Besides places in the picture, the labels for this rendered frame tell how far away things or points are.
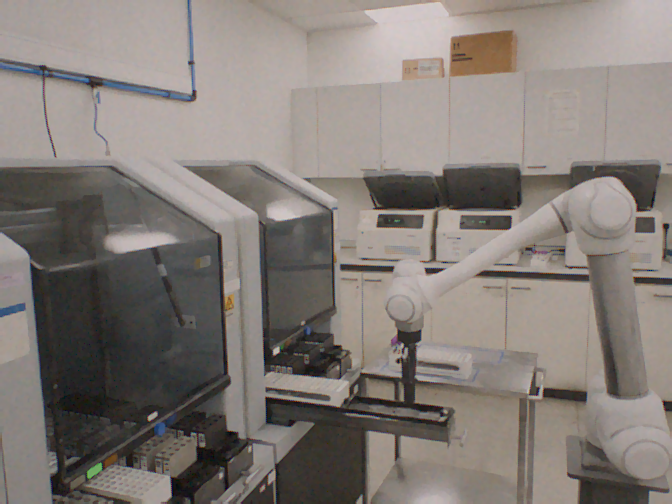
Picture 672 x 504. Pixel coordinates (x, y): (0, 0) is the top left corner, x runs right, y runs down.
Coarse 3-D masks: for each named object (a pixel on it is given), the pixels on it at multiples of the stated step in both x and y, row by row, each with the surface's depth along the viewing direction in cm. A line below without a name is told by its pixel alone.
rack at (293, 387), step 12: (276, 384) 194; (288, 384) 195; (300, 384) 195; (312, 384) 194; (324, 384) 194; (336, 384) 193; (348, 384) 195; (276, 396) 195; (288, 396) 193; (300, 396) 198; (312, 396) 198; (324, 396) 198; (336, 396) 187
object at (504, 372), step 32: (384, 352) 240; (480, 352) 237; (512, 352) 236; (448, 384) 205; (480, 384) 203; (512, 384) 202; (384, 480) 243; (416, 480) 243; (448, 480) 242; (480, 480) 242; (512, 480) 241
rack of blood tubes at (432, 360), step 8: (424, 352) 219; (432, 352) 219; (440, 352) 219; (448, 352) 219; (456, 352) 218; (392, 360) 218; (424, 360) 213; (432, 360) 212; (440, 360) 211; (448, 360) 210; (456, 360) 210; (464, 360) 209; (392, 368) 219; (400, 368) 217; (416, 368) 215; (424, 368) 214; (432, 368) 212; (440, 368) 218; (448, 368) 218; (456, 368) 218; (464, 368) 208; (456, 376) 209; (464, 376) 208
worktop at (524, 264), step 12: (348, 252) 469; (360, 264) 425; (372, 264) 422; (384, 264) 419; (432, 264) 406; (444, 264) 403; (504, 264) 398; (516, 264) 397; (528, 264) 396; (552, 264) 395; (564, 264) 394; (636, 276) 362; (648, 276) 359; (660, 276) 357
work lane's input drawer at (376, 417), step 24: (288, 408) 192; (312, 408) 189; (336, 408) 186; (360, 408) 188; (384, 408) 188; (408, 408) 188; (432, 408) 186; (384, 432) 181; (408, 432) 178; (432, 432) 175
